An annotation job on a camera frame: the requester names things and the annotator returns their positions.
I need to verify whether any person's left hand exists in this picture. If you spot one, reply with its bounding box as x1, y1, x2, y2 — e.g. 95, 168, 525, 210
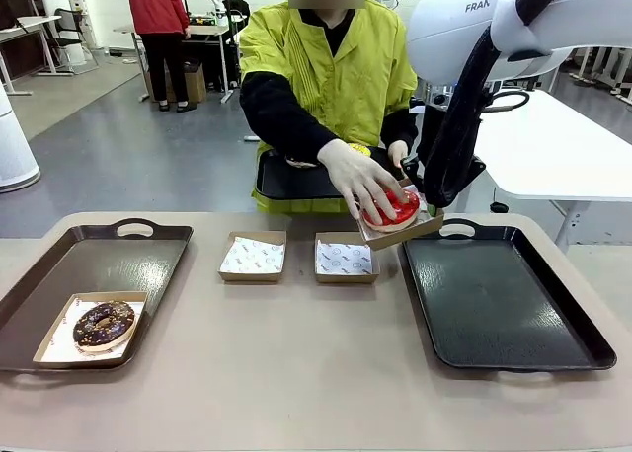
387, 139, 411, 170

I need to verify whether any chocolate sprinkle donut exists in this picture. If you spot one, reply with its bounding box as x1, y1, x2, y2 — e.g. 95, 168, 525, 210
72, 299, 137, 354

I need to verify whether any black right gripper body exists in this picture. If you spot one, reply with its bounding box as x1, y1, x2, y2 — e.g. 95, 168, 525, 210
417, 105, 451, 170

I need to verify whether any white background work table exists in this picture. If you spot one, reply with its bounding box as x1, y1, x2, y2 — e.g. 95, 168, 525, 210
113, 22, 246, 103

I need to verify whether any person in yellow-green jacket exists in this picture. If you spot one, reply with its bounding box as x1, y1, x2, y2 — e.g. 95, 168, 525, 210
238, 0, 421, 215

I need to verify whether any dark brown handled tray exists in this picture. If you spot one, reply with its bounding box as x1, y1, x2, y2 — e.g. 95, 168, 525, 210
0, 217, 195, 389

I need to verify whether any black plastic tray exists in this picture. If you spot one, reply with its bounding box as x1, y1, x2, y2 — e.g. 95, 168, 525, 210
255, 145, 406, 201
397, 218, 618, 374

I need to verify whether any white smiley print liner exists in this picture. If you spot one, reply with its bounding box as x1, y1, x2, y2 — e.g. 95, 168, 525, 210
316, 240, 372, 276
355, 185, 438, 244
41, 296, 148, 362
220, 235, 286, 274

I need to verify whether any person's right forearm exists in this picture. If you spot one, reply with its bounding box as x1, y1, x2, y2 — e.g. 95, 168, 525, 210
240, 76, 347, 163

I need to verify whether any cardboard box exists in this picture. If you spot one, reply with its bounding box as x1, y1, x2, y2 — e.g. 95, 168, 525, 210
145, 61, 208, 104

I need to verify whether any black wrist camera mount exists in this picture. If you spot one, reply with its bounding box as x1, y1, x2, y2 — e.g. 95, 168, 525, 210
456, 153, 488, 191

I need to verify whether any grey office chair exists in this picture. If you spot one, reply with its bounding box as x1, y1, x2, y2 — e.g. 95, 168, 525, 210
48, 7, 100, 76

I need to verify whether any person's left forearm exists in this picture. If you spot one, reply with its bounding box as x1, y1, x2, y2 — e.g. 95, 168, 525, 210
379, 89, 420, 150

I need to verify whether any person in red jacket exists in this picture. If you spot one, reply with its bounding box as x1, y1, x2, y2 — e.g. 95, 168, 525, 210
125, 0, 192, 113

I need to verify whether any thin grey cable loop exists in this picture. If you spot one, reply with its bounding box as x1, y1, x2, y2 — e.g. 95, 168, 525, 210
481, 90, 530, 113

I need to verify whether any white cylindrical appliance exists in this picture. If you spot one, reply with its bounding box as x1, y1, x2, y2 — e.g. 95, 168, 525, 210
0, 82, 42, 194

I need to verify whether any white office desk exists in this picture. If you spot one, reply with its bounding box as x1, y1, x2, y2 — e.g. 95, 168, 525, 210
0, 15, 63, 97

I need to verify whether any person's right hand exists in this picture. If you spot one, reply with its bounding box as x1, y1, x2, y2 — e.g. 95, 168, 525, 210
317, 138, 407, 224

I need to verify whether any red glazed donut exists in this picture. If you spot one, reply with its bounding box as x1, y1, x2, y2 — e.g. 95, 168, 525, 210
361, 185, 422, 234

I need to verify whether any large white table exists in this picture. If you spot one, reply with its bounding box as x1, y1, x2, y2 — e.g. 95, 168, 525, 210
463, 87, 632, 254

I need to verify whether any black cable sleeve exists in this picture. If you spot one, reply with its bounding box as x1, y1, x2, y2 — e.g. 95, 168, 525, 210
423, 0, 569, 209

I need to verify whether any kraft paper box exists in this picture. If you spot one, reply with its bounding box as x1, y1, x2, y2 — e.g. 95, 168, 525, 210
32, 290, 149, 370
355, 178, 446, 252
217, 230, 288, 284
314, 231, 381, 284

